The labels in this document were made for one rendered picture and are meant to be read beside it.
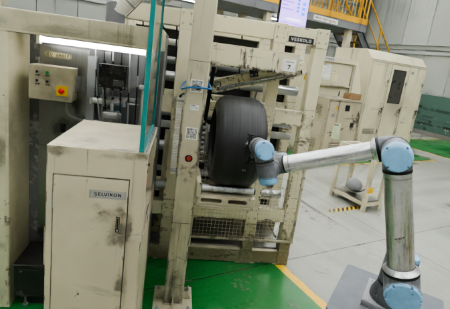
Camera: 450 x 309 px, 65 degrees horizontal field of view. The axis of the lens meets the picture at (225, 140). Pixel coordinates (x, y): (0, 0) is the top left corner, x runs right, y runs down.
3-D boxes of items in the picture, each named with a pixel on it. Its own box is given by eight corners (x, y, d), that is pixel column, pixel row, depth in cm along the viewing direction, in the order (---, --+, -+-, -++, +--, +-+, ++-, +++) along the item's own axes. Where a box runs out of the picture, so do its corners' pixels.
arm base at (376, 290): (412, 298, 181) (418, 282, 178) (406, 318, 165) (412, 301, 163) (373, 280, 191) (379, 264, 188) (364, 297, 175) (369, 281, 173)
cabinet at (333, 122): (317, 164, 663) (330, 98, 635) (296, 155, 712) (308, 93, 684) (351, 163, 708) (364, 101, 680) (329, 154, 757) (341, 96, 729)
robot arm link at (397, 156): (419, 295, 163) (415, 135, 150) (424, 320, 147) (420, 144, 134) (383, 291, 169) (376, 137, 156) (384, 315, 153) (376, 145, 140)
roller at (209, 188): (199, 186, 223) (199, 192, 219) (200, 181, 220) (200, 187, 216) (253, 191, 228) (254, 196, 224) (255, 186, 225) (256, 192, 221)
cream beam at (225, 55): (209, 64, 233) (211, 41, 230) (206, 64, 257) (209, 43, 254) (297, 76, 242) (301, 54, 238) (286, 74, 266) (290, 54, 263)
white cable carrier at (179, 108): (169, 173, 222) (177, 97, 211) (169, 170, 227) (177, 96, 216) (177, 173, 222) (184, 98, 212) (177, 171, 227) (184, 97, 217)
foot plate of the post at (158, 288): (151, 312, 235) (152, 307, 234) (155, 286, 261) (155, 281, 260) (191, 313, 239) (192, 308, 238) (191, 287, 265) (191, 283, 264)
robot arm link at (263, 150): (258, 164, 164) (254, 143, 162) (252, 159, 176) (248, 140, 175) (277, 159, 165) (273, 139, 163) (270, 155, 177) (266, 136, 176)
